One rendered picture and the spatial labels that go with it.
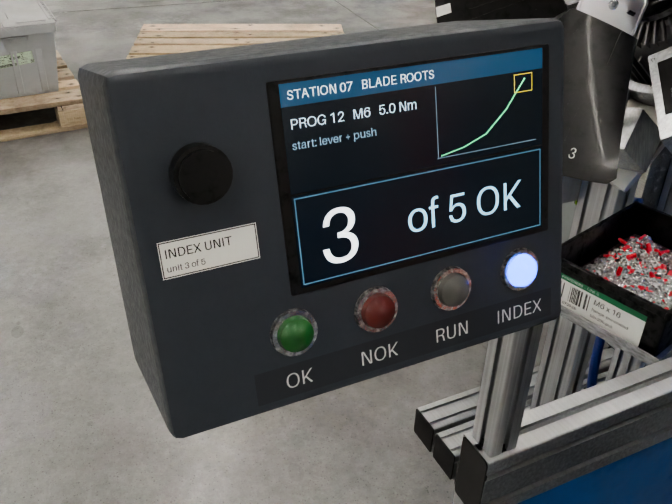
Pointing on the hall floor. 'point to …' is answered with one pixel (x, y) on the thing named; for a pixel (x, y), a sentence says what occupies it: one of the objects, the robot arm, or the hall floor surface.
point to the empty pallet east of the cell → (219, 36)
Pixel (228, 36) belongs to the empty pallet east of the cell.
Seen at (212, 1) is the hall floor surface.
